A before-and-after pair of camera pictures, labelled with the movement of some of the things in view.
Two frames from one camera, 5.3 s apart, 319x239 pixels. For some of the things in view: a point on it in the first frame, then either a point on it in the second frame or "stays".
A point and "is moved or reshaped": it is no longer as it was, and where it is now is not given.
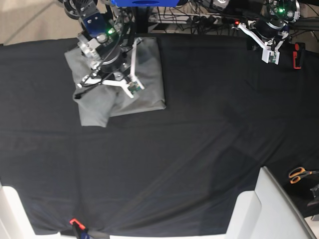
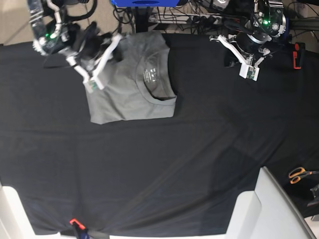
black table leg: x=141 y=19 stays
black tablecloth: x=179 y=171 stays
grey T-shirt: x=97 y=103 is moved or reshaped
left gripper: x=113 y=63 → x=89 y=51
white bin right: x=267 y=212 stays
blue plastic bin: x=145 y=3 stays
